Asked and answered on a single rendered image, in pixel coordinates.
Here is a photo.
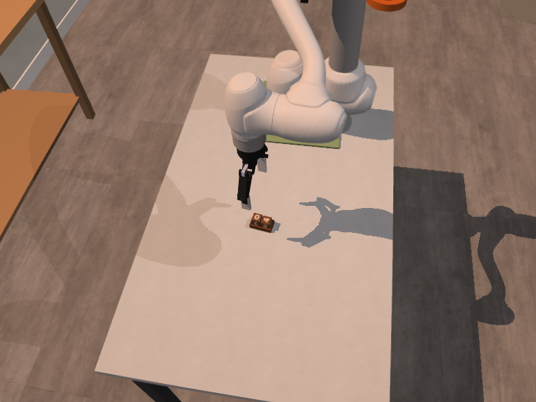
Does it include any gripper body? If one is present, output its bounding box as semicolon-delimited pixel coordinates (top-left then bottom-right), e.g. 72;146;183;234
237;145;265;170

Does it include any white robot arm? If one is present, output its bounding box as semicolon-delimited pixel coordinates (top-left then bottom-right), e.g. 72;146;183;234
225;0;377;153

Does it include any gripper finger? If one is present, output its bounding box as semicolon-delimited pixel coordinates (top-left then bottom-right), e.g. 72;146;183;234
237;160;258;210
258;145;269;172

